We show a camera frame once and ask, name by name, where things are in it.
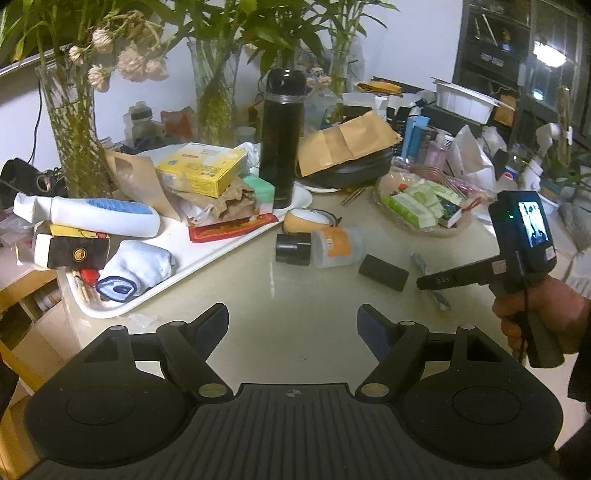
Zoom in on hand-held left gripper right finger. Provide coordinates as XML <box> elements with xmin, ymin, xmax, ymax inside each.
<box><xmin>353</xmin><ymin>303</ymin><xmax>509</xmax><ymax>402</ymax></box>

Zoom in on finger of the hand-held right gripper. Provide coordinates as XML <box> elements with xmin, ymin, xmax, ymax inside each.
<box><xmin>416</xmin><ymin>262</ymin><xmax>498</xmax><ymax>293</ymax></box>

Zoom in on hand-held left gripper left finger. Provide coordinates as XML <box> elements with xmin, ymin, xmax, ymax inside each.
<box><xmin>76</xmin><ymin>302</ymin><xmax>234</xmax><ymax>404</ymax></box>

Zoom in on black rectangular block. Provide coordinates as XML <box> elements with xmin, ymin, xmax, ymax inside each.
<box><xmin>359</xmin><ymin>254</ymin><xmax>410</xmax><ymax>292</ymax></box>

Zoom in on white jar orange label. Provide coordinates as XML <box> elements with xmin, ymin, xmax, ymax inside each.
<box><xmin>311</xmin><ymin>226</ymin><xmax>366</xmax><ymax>269</ymax></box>

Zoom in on short black cylinder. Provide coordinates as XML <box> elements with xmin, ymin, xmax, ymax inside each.
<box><xmin>275</xmin><ymin>233</ymin><xmax>312</xmax><ymax>267</ymax></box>

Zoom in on person's right forearm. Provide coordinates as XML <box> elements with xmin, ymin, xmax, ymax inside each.
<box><xmin>567</xmin><ymin>295</ymin><xmax>591</xmax><ymax>404</ymax></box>

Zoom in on person's right hand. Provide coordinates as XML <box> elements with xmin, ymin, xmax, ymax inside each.
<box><xmin>492</xmin><ymin>278</ymin><xmax>591</xmax><ymax>357</ymax></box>

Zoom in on glass dish of packets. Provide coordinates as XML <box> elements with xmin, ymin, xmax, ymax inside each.
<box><xmin>373</xmin><ymin>171</ymin><xmax>483</xmax><ymax>238</ymax></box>

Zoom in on small dark box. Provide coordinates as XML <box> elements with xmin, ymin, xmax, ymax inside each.
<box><xmin>436</xmin><ymin>199</ymin><xmax>466</xmax><ymax>230</ymax></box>

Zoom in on cola bottle blue label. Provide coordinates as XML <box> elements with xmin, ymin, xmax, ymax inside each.
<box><xmin>499</xmin><ymin>143</ymin><xmax>527</xmax><ymax>192</ymax></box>

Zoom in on white gimbal tripod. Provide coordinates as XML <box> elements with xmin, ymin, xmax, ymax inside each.
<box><xmin>519</xmin><ymin>121</ymin><xmax>573</xmax><ymax>192</ymax></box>

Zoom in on white tray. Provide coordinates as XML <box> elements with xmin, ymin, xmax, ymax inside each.
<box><xmin>55</xmin><ymin>148</ymin><xmax>289</xmax><ymax>320</ymax></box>

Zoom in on white green wipes packet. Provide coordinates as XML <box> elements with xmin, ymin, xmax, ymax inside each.
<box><xmin>390</xmin><ymin>191</ymin><xmax>440</xmax><ymax>230</ymax></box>

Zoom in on potted green plant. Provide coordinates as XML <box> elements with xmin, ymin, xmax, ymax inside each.
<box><xmin>538</xmin><ymin>85</ymin><xmax>591</xmax><ymax>204</ymax></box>

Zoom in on white plastic bag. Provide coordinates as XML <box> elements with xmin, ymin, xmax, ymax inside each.
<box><xmin>445</xmin><ymin>124</ymin><xmax>497</xmax><ymax>188</ymax></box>

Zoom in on rolled white blue socks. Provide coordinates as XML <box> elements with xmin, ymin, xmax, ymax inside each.
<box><xmin>95</xmin><ymin>240</ymin><xmax>177</xmax><ymax>304</ymax></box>

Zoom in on red packet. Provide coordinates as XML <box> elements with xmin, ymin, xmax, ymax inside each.
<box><xmin>188</xmin><ymin>213</ymin><xmax>280</xmax><ymax>243</ymax></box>

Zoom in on pink bottle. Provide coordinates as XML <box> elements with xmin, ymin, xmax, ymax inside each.
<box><xmin>427</xmin><ymin>131</ymin><xmax>452</xmax><ymax>172</ymax></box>

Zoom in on wooden chopsticks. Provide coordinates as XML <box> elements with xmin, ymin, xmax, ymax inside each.
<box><xmin>341</xmin><ymin>186</ymin><xmax>370</xmax><ymax>207</ymax></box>

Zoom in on crumpled brown paper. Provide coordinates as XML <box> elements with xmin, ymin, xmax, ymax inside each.
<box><xmin>166</xmin><ymin>178</ymin><xmax>258</xmax><ymax>228</ymax></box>

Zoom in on round wooden white-top gadget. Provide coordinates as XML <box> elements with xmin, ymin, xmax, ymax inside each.
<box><xmin>283</xmin><ymin>208</ymin><xmax>342</xmax><ymax>237</ymax></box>

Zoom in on blue white box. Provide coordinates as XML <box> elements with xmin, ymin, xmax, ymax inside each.
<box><xmin>401</xmin><ymin>115</ymin><xmax>431</xmax><ymax>161</ymax></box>

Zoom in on black zip case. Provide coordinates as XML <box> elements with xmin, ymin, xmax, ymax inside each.
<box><xmin>295</xmin><ymin>147</ymin><xmax>394</xmax><ymax>190</ymax></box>

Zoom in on mint green box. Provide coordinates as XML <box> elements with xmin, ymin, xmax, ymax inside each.
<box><xmin>241</xmin><ymin>174</ymin><xmax>277</xmax><ymax>217</ymax></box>

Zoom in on white takeaway container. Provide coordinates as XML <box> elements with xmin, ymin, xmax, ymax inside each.
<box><xmin>433</xmin><ymin>78</ymin><xmax>514</xmax><ymax>124</ymax></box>

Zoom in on white plate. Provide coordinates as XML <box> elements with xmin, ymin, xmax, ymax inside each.
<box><xmin>272</xmin><ymin>181</ymin><xmax>315</xmax><ymax>212</ymax></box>

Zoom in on white tube blue label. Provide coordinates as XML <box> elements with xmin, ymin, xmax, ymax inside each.
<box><xmin>13</xmin><ymin>193</ymin><xmax>161</xmax><ymax>239</ymax></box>

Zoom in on black box gold emblem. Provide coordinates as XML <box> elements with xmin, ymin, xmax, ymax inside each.
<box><xmin>32</xmin><ymin>233</ymin><xmax>110</xmax><ymax>271</ymax></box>

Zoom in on yellow cardboard box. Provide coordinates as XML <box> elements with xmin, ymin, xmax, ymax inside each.
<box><xmin>154</xmin><ymin>142</ymin><xmax>249</xmax><ymax>198</ymax></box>

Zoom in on yellow pictured box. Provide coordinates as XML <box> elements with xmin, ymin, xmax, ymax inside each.
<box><xmin>47</xmin><ymin>223</ymin><xmax>110</xmax><ymax>241</ymax></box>

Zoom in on brown window paper bag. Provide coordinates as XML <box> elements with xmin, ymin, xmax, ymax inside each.
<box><xmin>102</xmin><ymin>148</ymin><xmax>182</xmax><ymax>221</ymax></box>

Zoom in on brown paper envelope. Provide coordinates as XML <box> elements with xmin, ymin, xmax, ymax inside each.
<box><xmin>296</xmin><ymin>110</ymin><xmax>403</xmax><ymax>178</ymax></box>

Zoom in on white crumpled plastic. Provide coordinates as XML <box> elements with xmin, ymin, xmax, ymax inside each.
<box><xmin>235</xmin><ymin>141</ymin><xmax>263</xmax><ymax>171</ymax></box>

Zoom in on wooden shelf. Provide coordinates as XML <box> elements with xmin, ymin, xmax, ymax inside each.
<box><xmin>0</xmin><ymin>263</ymin><xmax>65</xmax><ymax>480</ymax></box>

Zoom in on black shelf cabinet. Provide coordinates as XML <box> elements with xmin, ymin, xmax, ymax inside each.
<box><xmin>453</xmin><ymin>0</ymin><xmax>534</xmax><ymax>95</ymax></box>

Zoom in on black thermos bottle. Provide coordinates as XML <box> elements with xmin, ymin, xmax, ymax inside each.
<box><xmin>257</xmin><ymin>68</ymin><xmax>308</xmax><ymax>210</ymax></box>

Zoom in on yellow black pouch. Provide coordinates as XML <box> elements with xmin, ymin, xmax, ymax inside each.
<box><xmin>355</xmin><ymin>80</ymin><xmax>403</xmax><ymax>96</ymax></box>

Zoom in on orange toy packet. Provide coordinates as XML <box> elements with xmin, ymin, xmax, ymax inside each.
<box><xmin>160</xmin><ymin>106</ymin><xmax>198</xmax><ymax>145</ymax></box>

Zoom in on small glass jar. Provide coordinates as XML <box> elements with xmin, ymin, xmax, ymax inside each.
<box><xmin>126</xmin><ymin>100</ymin><xmax>158</xmax><ymax>145</ymax></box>

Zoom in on glass vase with bamboo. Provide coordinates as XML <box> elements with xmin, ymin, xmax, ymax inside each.
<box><xmin>152</xmin><ymin>0</ymin><xmax>324</xmax><ymax>146</ymax></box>
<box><xmin>314</xmin><ymin>0</ymin><xmax>400</xmax><ymax>100</ymax></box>

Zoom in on glass vase dried flowers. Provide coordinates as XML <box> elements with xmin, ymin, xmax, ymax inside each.
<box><xmin>0</xmin><ymin>0</ymin><xmax>174</xmax><ymax>200</ymax></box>

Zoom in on black webcam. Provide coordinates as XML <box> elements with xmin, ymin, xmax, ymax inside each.
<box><xmin>0</xmin><ymin>158</ymin><xmax>68</xmax><ymax>200</ymax></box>

